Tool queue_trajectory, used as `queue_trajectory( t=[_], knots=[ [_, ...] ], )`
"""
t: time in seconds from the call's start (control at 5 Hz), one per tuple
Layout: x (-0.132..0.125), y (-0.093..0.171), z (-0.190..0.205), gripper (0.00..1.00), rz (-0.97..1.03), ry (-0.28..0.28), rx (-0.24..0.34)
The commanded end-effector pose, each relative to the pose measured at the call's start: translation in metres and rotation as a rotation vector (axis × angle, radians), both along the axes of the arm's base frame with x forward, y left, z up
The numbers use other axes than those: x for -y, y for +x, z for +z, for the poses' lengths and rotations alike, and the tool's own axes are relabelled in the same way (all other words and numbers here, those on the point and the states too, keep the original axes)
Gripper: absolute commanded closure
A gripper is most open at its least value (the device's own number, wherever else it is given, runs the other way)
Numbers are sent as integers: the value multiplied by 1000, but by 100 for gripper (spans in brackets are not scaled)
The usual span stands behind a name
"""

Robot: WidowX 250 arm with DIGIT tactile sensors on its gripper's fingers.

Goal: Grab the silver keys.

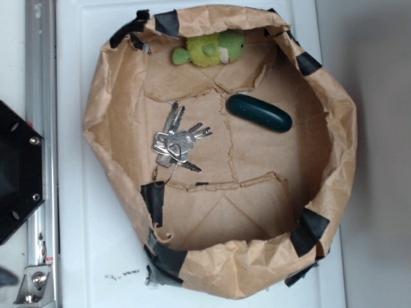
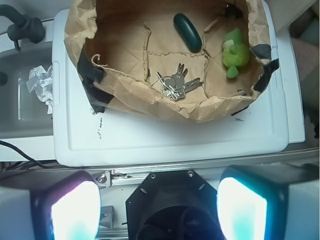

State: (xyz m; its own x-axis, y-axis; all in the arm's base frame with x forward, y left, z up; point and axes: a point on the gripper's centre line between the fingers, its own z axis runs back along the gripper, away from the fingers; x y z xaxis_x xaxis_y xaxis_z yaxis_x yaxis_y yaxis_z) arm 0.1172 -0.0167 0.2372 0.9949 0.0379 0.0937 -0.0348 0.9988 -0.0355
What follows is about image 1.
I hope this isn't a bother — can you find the silver key bunch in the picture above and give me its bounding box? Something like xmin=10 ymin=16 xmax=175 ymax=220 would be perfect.
xmin=152 ymin=101 xmax=213 ymax=187

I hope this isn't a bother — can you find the brown paper bag bin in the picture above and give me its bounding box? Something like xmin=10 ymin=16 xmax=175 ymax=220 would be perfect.
xmin=83 ymin=5 xmax=358 ymax=299

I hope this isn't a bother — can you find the dark green oval case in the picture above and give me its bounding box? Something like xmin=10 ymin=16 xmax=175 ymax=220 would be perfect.
xmin=226 ymin=94 xmax=293 ymax=133

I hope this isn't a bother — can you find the green plush toy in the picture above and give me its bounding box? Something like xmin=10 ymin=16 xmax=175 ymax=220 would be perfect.
xmin=171 ymin=30 xmax=245 ymax=67

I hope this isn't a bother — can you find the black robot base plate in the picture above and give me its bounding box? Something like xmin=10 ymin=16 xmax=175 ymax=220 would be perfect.
xmin=1 ymin=102 xmax=44 ymax=245

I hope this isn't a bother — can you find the aluminium extrusion rail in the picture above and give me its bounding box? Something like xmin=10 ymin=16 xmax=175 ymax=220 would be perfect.
xmin=25 ymin=1 xmax=62 ymax=307

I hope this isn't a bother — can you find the silver corner bracket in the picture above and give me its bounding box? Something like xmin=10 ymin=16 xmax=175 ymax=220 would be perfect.
xmin=13 ymin=265 xmax=54 ymax=307

